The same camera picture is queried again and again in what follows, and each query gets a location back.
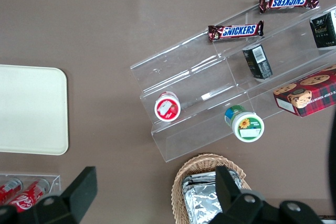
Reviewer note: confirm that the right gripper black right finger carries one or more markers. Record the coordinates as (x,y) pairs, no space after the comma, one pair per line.
(227,190)

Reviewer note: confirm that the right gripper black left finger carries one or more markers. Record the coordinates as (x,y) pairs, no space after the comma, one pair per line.
(78,190)

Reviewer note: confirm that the foil wrapped sandwich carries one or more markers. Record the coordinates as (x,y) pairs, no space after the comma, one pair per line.
(202,203)
(204,176)

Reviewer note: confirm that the light wicker basket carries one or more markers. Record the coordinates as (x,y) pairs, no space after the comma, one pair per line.
(181,179)

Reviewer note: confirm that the cream plastic tray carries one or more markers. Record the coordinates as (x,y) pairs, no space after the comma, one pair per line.
(31,108)

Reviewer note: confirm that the clear acrylic bottle rack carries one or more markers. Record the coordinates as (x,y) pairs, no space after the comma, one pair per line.
(53,182)

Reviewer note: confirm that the red Coca-Cola bottle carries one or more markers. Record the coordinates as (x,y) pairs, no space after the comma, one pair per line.
(9,188)
(26,197)

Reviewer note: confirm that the green cup sunflower lid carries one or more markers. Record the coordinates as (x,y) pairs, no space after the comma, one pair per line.
(248,127)

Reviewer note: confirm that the strawberry yogurt cup red lid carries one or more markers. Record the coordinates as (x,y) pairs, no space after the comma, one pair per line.
(167,107)

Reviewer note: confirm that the clear acrylic stepped shelf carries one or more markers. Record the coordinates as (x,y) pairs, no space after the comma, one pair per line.
(199,77)

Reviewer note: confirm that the red tartan cookie box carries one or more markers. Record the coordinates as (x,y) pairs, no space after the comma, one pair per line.
(309,93)

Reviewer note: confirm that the dark green drink carton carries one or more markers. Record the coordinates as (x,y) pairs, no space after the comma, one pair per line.
(324,31)
(258,61)

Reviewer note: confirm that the Snickers chocolate bar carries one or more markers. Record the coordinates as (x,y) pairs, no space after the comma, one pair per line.
(236,31)
(288,1)

